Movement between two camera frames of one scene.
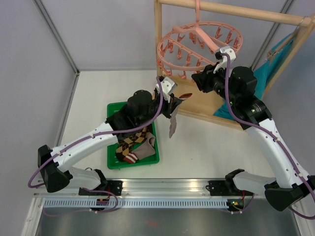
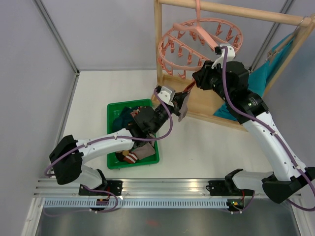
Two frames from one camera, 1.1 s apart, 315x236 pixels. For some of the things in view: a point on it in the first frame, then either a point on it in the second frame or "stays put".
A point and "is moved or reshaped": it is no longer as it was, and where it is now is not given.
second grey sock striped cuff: x=145 y=150 stays put
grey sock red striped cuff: x=173 y=122 is moved or reshaped
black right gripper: x=201 y=78 stays put
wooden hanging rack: x=189 y=101 stays put
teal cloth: x=264 y=73 stays put
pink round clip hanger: x=189 y=47 is moved or reshaped
